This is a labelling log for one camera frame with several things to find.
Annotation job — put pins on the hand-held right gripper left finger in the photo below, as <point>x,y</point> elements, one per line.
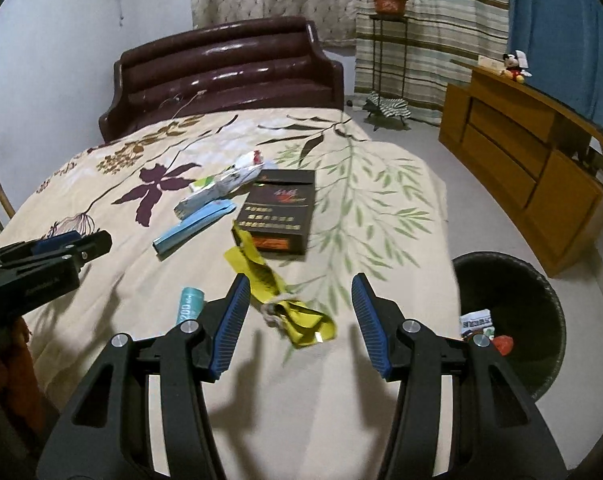
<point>234,325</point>

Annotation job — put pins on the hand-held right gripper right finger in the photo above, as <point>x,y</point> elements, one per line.
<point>369,325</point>

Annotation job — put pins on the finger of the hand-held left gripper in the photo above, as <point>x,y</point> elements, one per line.
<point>96,245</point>
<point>56,243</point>

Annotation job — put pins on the teal white tube package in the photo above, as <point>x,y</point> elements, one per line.
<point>189,305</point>

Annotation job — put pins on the yellow wrapper strip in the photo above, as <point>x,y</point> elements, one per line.
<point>269,282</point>

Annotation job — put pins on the long white packet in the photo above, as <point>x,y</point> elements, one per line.
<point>475,322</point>

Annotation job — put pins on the dark cigarette carton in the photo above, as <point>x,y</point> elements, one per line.
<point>276,210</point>

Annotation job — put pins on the red plastic bag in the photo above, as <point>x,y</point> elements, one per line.
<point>504,345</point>

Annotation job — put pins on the white green wrapper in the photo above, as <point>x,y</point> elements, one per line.
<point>221,185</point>

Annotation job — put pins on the black trash bin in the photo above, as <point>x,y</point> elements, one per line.
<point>521,300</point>

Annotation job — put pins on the person's left forearm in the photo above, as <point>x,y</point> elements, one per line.
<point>29,370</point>

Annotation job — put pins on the wooden chair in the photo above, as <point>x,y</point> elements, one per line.
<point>6,195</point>

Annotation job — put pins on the floral blanket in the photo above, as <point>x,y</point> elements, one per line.
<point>356,200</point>

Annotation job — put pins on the wooden cabinet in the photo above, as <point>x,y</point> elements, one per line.
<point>491,160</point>

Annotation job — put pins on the brown leather sofa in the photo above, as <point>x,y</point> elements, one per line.
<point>221,75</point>

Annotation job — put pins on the striped curtain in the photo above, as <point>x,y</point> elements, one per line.
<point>441,60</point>

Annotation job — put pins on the small white box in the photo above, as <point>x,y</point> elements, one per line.
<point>489,64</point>

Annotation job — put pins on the mouse plush toy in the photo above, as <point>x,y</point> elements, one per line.
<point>516,67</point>

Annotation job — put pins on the beige diamond pattern curtain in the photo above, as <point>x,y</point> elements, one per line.
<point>281,0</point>

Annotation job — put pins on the black metal plant stand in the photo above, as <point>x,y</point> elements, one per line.
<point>389,16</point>

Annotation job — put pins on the blue curtain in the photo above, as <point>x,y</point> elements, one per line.
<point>556,20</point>

